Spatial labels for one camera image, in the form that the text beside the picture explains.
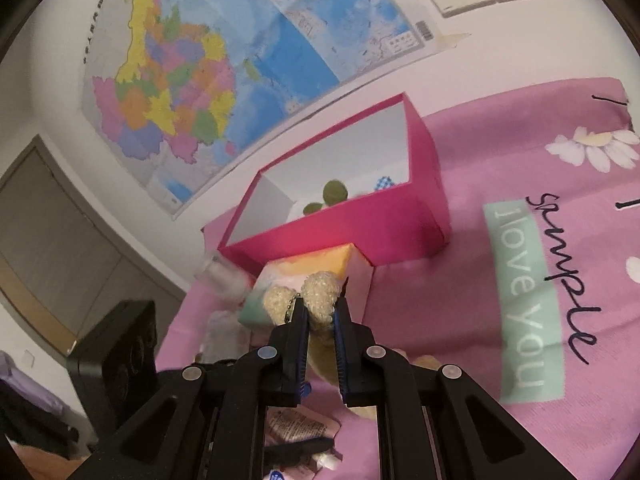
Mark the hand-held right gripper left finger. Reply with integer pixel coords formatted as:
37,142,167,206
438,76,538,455
67,297,312,480

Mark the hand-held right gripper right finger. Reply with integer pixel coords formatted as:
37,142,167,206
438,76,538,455
332,296,576,480

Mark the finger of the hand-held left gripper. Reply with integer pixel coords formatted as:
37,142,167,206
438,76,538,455
264,437,335,468

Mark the beige teddy bear plush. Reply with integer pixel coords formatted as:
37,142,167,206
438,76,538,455
262,271,436,420

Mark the magenta storage box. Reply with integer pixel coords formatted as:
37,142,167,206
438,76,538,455
217,92,451,276

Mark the pink printed packet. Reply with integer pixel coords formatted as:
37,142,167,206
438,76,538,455
264,406,341,453

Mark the pastel small box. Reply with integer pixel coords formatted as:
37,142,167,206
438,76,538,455
239,242,375,331

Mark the pink printed bedsheet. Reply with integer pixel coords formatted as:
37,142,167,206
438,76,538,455
155,77,640,480

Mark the dark cloth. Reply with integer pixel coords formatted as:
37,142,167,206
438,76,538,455
0,350,96,461

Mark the clear plastic packet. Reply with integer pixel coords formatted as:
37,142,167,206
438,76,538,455
192,255,251,308

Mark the grey wooden door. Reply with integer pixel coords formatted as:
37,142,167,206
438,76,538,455
0,135,186,356

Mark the green plush toy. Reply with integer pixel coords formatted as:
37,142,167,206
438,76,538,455
302,180,351,216

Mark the blue folded map sheet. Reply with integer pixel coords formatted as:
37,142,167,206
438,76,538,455
270,0,436,83

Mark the colourful wall map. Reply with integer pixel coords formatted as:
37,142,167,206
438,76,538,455
82,0,441,216

